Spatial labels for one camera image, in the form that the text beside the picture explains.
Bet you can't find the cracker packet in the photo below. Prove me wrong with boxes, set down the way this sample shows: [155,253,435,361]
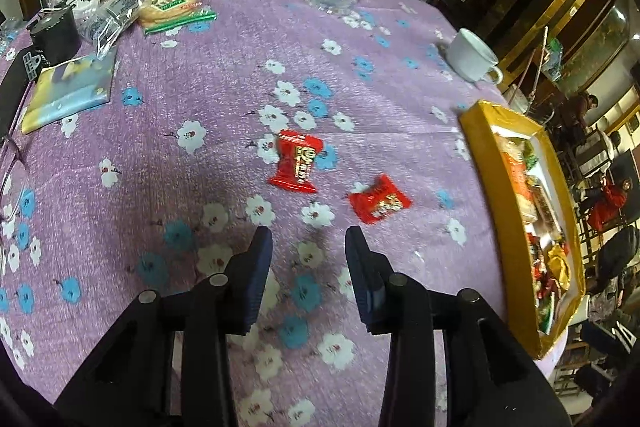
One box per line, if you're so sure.
[500,134,538,220]

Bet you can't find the white bucket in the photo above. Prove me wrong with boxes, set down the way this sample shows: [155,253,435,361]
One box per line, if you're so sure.
[505,86,533,114]

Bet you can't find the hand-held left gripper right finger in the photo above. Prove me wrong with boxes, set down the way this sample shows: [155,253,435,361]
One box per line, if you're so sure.
[345,225,573,427]

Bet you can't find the brown snack bar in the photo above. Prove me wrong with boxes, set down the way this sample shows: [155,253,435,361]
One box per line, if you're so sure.
[532,192,563,233]

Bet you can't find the clear plastic bag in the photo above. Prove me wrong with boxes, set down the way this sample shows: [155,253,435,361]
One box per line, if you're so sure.
[80,0,141,60]

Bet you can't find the yellow cardboard box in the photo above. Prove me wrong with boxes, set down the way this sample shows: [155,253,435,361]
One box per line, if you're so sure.
[459,99,587,360]

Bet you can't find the black phone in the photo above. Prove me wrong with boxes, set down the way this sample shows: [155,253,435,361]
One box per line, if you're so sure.
[0,49,38,138]

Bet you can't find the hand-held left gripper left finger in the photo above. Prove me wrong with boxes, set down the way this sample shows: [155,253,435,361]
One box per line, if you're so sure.
[52,226,274,427]

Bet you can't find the yellow blue tissue packet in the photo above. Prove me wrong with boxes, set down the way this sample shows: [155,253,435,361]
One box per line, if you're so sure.
[21,47,118,135]

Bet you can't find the green biscuit packet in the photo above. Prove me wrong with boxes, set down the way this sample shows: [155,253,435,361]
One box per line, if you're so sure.
[137,0,218,36]

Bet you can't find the white enamel cup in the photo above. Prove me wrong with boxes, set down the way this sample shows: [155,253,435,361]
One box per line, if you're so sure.
[445,28,503,85]

